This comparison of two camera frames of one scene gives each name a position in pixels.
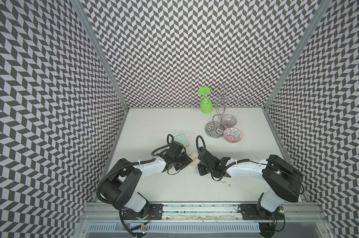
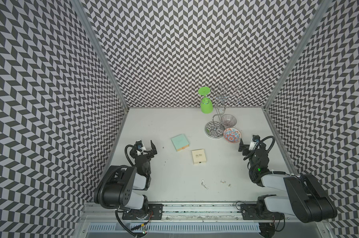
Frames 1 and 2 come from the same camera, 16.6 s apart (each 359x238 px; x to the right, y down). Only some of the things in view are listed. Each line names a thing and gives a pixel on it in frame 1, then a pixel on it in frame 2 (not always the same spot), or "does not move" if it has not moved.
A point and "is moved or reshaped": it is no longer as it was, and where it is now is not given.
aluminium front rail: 202,213 does not move
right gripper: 202,171 to 241,146
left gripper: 187,160 to 150,152
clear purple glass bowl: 228,120 does not move
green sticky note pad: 182,139 does not move
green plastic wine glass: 207,105 does not move
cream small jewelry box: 194,156 is moved or reshaped
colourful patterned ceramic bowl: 232,135 does not move
